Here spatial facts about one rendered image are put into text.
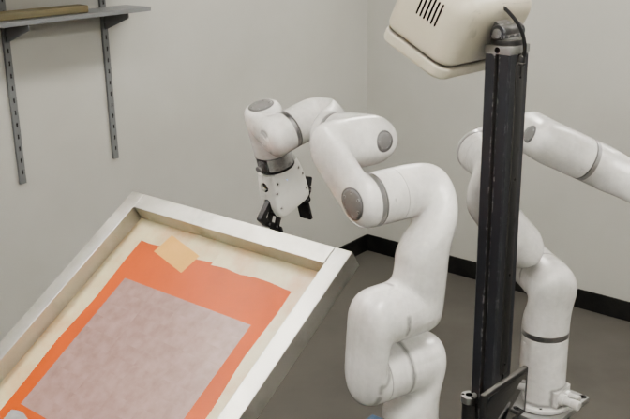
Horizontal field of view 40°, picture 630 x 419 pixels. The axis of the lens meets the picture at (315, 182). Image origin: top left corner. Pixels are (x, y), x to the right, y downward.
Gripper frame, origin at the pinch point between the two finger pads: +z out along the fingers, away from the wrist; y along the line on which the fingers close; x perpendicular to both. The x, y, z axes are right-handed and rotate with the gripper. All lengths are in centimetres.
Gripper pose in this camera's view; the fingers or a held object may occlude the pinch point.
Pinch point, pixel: (292, 226)
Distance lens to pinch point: 182.1
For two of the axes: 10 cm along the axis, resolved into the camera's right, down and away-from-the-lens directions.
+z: 2.0, 8.4, 5.0
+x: -7.8, -1.8, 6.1
